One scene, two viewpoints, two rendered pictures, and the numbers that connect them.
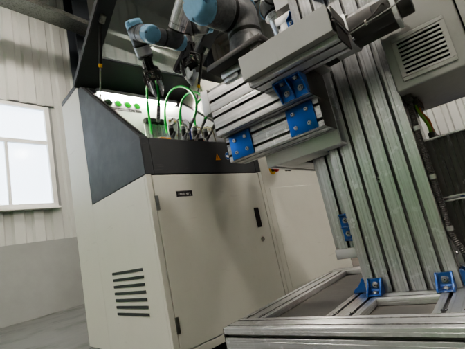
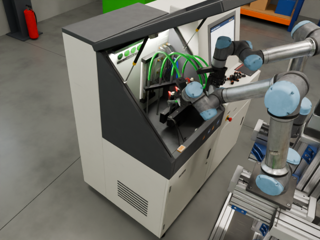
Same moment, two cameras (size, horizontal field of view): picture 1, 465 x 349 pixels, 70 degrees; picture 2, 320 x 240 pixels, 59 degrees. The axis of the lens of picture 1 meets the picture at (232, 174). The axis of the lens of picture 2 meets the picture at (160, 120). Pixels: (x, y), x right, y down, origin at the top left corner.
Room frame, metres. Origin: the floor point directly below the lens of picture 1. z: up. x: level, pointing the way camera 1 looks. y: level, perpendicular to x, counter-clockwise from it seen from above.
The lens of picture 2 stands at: (0.23, 0.66, 2.18)
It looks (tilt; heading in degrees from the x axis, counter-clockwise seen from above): 40 degrees down; 348
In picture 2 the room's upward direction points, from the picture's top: 6 degrees clockwise
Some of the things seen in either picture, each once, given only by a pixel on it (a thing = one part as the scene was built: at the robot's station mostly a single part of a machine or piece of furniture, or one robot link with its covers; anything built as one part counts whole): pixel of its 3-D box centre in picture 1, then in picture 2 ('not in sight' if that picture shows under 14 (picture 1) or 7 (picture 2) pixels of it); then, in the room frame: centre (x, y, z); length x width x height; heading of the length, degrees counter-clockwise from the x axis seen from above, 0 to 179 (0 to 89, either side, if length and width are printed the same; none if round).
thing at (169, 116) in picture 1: (178, 133); (163, 58); (2.08, 0.29, 1.20); 0.13 x 0.03 x 0.31; 135
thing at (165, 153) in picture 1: (205, 158); (196, 139); (1.55, 0.11, 0.87); 0.62 x 0.04 x 0.16; 135
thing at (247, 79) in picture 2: not in sight; (232, 82); (2.11, -0.32, 0.96); 0.70 x 0.22 x 0.03; 135
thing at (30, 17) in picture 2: not in sight; (31, 21); (5.07, 1.95, 0.29); 0.17 x 0.15 x 0.54; 143
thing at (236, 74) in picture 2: not in sight; (235, 76); (2.14, -0.35, 1.01); 0.23 x 0.11 x 0.06; 135
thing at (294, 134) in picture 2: not in sight; (291, 124); (1.43, -0.44, 1.09); 0.15 x 0.15 x 0.10
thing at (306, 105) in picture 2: not in sight; (298, 108); (1.44, -0.44, 1.20); 0.13 x 0.12 x 0.14; 4
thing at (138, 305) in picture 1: (191, 262); (160, 166); (1.74, 0.30, 0.39); 0.70 x 0.58 x 0.79; 135
